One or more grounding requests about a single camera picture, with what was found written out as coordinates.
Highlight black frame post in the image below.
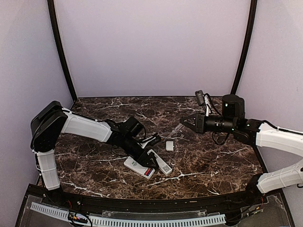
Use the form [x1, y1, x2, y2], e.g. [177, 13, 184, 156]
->
[230, 0, 258, 95]
[47, 0, 78, 102]

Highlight black front table rail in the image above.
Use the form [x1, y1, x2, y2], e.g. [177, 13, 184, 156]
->
[36, 186, 268, 215]

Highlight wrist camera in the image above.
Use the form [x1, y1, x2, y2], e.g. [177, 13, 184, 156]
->
[141, 133, 163, 148]
[195, 90, 212, 116]

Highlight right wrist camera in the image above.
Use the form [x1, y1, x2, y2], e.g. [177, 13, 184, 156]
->
[195, 90, 212, 116]

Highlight left black frame post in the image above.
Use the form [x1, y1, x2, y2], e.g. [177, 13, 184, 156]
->
[47, 0, 78, 102]

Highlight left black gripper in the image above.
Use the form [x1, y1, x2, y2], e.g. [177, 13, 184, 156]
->
[121, 135, 159, 170]

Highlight small remote battery cover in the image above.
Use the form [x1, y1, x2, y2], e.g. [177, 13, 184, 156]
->
[166, 141, 174, 151]

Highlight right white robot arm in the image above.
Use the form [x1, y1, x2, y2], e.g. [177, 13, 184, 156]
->
[179, 91, 303, 205]

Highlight right black frame post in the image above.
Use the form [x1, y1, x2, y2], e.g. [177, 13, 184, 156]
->
[230, 0, 258, 95]

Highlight white slotted cable duct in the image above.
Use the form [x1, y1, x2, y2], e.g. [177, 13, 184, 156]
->
[30, 202, 226, 227]

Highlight small white remote control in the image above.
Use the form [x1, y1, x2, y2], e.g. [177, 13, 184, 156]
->
[124, 157, 148, 179]

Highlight long white remote control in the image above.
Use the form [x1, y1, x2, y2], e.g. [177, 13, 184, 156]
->
[148, 149, 172, 176]

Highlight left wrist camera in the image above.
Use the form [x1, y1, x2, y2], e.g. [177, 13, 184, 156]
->
[141, 133, 163, 148]

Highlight clear handle screwdriver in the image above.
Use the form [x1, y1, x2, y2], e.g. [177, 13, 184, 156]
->
[166, 123, 184, 139]

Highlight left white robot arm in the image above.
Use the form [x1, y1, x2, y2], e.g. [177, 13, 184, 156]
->
[30, 101, 159, 206]

